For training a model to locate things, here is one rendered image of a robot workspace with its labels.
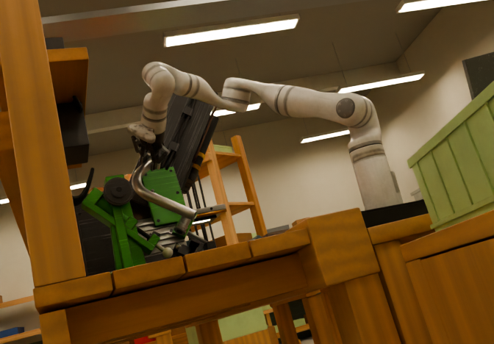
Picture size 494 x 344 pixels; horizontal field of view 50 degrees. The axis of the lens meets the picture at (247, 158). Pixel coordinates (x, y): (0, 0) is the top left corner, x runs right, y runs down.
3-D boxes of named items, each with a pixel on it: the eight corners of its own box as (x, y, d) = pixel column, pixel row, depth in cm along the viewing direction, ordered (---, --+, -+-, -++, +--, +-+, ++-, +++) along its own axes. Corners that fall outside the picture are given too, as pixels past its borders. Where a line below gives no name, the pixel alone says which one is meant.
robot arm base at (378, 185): (390, 211, 144) (373, 152, 149) (407, 203, 136) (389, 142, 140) (360, 217, 142) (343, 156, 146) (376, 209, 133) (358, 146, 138)
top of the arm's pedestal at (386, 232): (412, 242, 156) (406, 229, 157) (484, 217, 127) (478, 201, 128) (316, 267, 145) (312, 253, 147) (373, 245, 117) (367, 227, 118)
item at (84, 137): (89, 162, 177) (81, 122, 182) (91, 144, 162) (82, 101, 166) (50, 168, 173) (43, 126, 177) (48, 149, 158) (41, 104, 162)
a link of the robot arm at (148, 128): (125, 131, 153) (126, 115, 149) (147, 115, 162) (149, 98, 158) (151, 145, 151) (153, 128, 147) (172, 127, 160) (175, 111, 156)
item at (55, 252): (76, 326, 229) (43, 124, 256) (86, 276, 97) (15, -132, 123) (54, 331, 226) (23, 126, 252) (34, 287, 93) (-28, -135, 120)
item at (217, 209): (215, 222, 203) (214, 215, 204) (227, 211, 189) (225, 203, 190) (114, 242, 189) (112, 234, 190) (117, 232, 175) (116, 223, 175)
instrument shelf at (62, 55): (81, 167, 224) (80, 159, 225) (89, 59, 144) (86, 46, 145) (18, 176, 215) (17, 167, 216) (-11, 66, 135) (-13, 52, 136)
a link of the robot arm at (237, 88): (237, 79, 176) (300, 87, 161) (231, 106, 177) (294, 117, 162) (219, 73, 169) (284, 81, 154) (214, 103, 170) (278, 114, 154)
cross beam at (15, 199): (43, 258, 226) (40, 238, 228) (15, 148, 110) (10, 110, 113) (30, 261, 224) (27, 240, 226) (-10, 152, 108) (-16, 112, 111)
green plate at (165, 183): (186, 230, 176) (171, 179, 186) (190, 219, 170) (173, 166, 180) (152, 237, 172) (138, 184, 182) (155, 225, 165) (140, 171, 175)
